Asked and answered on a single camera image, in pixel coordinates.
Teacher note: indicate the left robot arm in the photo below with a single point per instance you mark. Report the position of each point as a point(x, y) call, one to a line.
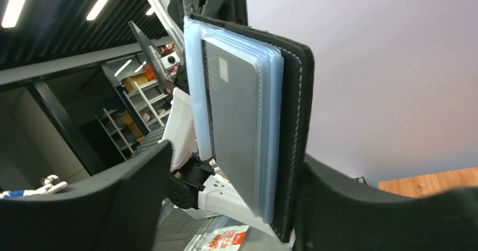
point(197, 187)

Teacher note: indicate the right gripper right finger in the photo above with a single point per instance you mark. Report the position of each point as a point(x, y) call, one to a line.
point(336, 212)

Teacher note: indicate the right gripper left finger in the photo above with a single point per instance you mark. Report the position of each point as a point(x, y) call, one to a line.
point(117, 209)

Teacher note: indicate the silver VIP card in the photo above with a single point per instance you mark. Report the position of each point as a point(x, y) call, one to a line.
point(233, 92)

